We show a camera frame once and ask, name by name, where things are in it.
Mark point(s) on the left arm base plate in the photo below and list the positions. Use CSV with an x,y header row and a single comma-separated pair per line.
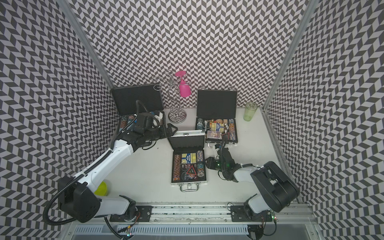
x,y
143,214

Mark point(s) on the yellow green bowl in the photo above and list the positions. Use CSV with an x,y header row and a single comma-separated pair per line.
x,y
102,189

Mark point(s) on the aluminium mounting rail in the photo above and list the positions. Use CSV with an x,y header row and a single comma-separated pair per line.
x,y
187,213

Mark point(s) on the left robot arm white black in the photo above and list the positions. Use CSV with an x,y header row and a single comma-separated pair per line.
x,y
76,199

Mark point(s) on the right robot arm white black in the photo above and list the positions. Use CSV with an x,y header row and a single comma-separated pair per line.
x,y
275,189

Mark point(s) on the green translucent cup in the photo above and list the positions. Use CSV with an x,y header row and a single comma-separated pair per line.
x,y
250,110

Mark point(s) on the black poker case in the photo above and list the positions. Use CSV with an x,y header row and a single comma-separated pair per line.
x,y
218,104
136,99

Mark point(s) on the small silver aluminium poker case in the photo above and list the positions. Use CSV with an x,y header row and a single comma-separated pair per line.
x,y
188,162

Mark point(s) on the pink wine glass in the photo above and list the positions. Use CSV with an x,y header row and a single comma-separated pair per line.
x,y
185,89

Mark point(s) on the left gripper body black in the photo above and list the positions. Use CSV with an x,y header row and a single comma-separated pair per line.
x,y
157,133

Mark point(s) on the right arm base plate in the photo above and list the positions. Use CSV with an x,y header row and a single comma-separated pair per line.
x,y
239,214

